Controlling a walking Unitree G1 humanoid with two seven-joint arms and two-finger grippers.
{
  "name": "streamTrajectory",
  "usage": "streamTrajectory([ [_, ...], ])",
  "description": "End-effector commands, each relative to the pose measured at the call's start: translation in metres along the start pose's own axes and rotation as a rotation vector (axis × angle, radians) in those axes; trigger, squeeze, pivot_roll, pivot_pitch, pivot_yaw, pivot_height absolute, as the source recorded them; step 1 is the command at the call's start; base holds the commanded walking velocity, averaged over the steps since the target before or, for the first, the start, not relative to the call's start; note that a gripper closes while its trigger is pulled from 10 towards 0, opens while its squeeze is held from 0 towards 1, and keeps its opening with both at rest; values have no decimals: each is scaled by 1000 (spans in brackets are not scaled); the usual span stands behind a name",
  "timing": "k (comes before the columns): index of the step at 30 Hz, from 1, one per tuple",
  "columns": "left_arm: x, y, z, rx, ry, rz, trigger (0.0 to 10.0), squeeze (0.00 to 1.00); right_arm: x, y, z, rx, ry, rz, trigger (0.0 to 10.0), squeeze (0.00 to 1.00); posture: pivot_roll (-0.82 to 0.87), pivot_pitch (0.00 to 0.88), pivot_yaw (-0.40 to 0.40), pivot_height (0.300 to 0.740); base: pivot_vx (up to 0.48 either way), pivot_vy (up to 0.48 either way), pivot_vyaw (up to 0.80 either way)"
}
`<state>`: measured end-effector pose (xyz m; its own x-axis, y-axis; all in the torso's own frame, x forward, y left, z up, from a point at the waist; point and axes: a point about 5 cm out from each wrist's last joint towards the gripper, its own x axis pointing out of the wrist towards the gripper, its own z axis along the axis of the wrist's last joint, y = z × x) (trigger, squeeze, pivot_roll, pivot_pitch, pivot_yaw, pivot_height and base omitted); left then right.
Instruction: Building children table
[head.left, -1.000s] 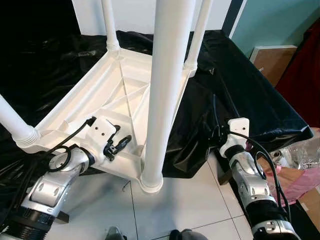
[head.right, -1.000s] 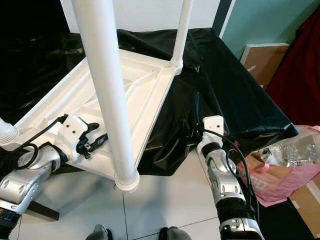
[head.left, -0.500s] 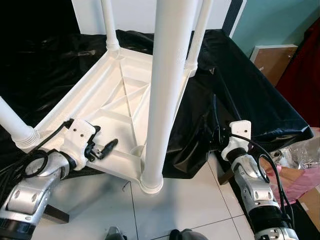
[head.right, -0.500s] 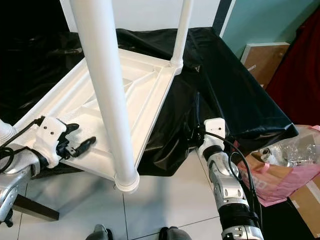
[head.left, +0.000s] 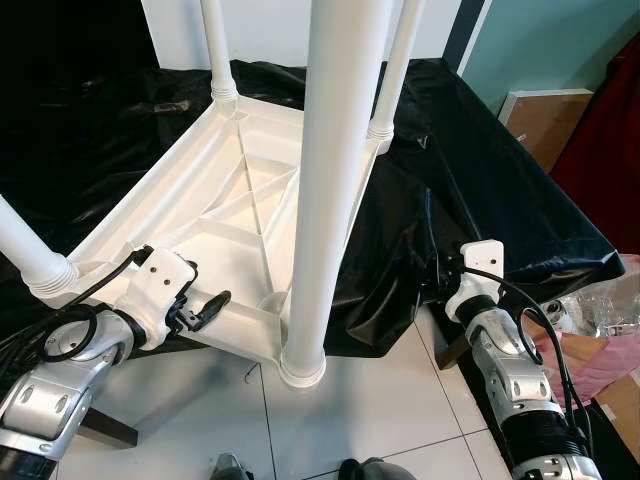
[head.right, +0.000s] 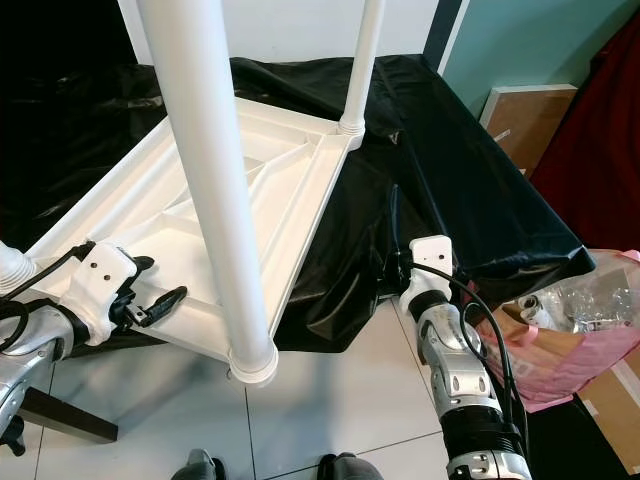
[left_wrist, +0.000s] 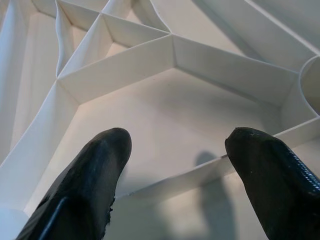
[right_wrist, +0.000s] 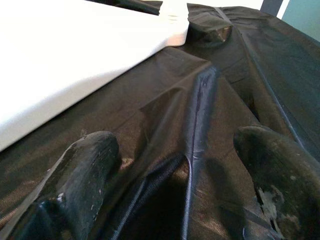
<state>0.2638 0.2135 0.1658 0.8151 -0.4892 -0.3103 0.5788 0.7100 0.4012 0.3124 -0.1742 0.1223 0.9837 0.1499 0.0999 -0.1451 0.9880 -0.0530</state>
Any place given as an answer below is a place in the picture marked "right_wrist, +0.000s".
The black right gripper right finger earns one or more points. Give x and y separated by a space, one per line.
282 180

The white plastic table top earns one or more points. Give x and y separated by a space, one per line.
62 50

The black plastic table cover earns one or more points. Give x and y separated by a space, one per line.
175 100

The large white board panel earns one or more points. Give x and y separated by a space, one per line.
237 3

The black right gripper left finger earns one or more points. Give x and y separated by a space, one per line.
77 187

